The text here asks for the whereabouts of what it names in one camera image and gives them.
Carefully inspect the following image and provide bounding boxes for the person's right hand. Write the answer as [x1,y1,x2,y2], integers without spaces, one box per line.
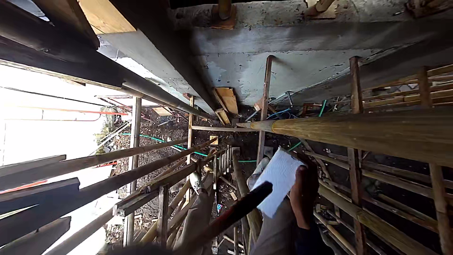
[289,152,320,230]

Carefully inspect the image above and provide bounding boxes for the white rectangular textured block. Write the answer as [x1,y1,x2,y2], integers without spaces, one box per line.
[251,147,305,219]

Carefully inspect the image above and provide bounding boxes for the person's right forearm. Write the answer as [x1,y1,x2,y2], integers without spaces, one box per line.
[294,225,335,255]

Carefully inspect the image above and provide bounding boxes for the bamboo pole with dark nodes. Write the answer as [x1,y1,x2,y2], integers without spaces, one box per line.
[232,149,263,248]

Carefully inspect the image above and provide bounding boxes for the person's legs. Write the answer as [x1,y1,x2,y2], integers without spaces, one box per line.
[175,157,298,255]

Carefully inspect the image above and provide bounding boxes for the thick yellow bamboo pole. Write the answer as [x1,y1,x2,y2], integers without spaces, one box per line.
[236,108,453,167]

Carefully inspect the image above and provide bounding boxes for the dark brown rounded stick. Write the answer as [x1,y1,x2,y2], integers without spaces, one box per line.
[173,181,273,253]

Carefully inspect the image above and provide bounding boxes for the thick greenish bamboo pole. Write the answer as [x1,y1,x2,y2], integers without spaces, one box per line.
[318,179,442,255]

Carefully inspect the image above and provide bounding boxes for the thin horizontal wooden batten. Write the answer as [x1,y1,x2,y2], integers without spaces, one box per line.
[191,126,261,132]

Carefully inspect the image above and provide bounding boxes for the short yellowish wooden block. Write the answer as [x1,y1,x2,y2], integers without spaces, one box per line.
[215,108,231,126]

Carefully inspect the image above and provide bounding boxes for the light brown wooden board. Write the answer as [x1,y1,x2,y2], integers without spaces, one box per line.
[213,87,239,115]

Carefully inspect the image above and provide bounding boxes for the stack of bamboo rails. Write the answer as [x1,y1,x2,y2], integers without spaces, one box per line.
[361,64,453,111]

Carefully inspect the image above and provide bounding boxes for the squared brown wooden beam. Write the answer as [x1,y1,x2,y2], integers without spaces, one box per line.
[113,162,197,217]

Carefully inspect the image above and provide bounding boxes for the long dark round pole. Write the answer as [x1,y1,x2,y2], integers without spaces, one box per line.
[0,4,214,119]

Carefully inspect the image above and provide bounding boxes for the long brown bamboo pole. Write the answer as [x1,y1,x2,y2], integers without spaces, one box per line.
[0,138,217,247]

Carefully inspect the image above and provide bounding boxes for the long grey bamboo pole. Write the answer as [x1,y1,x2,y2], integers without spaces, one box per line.
[0,138,188,186]

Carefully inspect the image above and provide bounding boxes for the red metal pipe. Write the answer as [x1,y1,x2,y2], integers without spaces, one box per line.
[21,106,129,116]

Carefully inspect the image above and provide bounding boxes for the light plywood panel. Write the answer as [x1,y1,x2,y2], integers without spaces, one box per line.
[77,0,137,35]

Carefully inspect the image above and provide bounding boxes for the weathered grey plank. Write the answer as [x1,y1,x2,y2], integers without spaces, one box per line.
[0,216,72,255]
[0,155,67,178]
[0,178,80,215]

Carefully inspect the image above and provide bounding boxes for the dark long wooden beam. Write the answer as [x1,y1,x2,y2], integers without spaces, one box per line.
[0,35,124,89]

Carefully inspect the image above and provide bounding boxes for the dark wide wooden plank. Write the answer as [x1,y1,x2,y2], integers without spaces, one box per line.
[31,0,101,50]

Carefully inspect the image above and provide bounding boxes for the dark brown wooden post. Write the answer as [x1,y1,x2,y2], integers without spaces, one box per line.
[347,56,367,255]

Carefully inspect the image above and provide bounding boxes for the blue cable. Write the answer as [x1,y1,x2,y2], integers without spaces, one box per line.
[267,108,291,119]

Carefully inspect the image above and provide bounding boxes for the reddish brown wooden post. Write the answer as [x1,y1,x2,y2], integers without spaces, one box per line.
[256,55,276,166]

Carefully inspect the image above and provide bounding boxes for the light narrow wooden post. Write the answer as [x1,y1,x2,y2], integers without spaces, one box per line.
[186,96,195,205]

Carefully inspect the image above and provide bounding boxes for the brown rough wooden post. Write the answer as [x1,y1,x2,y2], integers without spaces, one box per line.
[418,67,453,255]

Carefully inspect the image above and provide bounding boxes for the short dark wooden post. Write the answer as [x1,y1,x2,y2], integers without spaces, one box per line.
[158,184,169,248]

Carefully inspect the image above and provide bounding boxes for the green hose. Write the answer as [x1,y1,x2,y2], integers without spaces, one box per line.
[122,133,257,163]

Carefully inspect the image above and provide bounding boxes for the square wooden base plate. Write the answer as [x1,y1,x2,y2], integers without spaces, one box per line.
[305,0,337,20]
[211,4,237,30]

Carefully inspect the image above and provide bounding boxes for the grey round wooden post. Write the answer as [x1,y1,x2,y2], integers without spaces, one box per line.
[123,96,142,247]

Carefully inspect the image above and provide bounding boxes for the black overhead wire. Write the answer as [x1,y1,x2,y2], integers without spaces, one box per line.
[0,86,111,107]

